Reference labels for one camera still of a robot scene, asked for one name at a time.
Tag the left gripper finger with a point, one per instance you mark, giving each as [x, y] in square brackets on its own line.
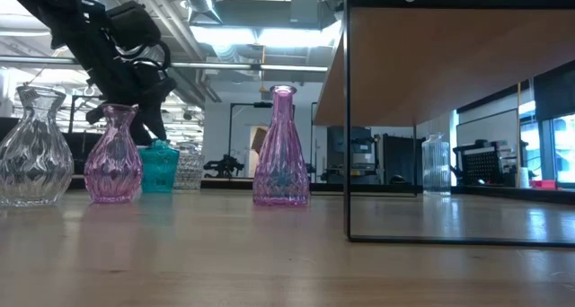
[143, 129]
[157, 118]

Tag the teal square glass vase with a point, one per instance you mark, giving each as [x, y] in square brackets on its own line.
[161, 168]

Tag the round pink swirl vase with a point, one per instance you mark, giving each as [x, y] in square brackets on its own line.
[112, 172]

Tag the clear swirl glass vase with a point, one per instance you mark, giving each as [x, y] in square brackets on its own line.
[36, 163]

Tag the tall pink glass vase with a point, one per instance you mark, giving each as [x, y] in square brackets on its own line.
[280, 172]

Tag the clear ribbed glass vase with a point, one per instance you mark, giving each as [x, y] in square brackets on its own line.
[436, 168]

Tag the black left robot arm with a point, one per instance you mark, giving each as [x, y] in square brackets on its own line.
[67, 20]

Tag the black background robot arm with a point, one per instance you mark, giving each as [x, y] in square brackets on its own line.
[224, 167]

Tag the clear diamond-cut wide vase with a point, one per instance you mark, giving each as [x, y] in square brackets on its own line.
[191, 172]

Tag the horizontal light bar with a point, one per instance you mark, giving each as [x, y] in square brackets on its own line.
[215, 66]

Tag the brown cardboard box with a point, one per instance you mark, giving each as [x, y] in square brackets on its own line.
[259, 140]

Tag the ceiling light panel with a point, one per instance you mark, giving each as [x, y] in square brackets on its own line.
[269, 37]

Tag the grey ceiling box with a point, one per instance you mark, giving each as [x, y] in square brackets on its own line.
[305, 11]

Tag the black background machine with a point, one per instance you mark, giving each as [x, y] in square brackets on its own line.
[355, 141]

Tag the black background panel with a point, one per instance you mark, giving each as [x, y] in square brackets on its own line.
[400, 159]

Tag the black pegboard cart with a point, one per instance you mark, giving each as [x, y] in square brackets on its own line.
[483, 165]

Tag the white cylinder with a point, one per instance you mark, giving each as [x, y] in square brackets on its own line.
[525, 178]

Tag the red box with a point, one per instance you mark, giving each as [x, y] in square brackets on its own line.
[544, 184]

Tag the black window blind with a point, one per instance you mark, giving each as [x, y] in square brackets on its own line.
[557, 91]

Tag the bright window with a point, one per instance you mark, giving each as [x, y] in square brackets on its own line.
[563, 150]

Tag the black table frame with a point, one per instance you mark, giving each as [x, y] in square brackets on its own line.
[229, 184]

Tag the silver ceiling duct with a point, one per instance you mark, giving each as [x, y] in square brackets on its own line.
[200, 2]

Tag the wooden shelf black frame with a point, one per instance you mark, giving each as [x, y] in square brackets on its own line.
[449, 64]

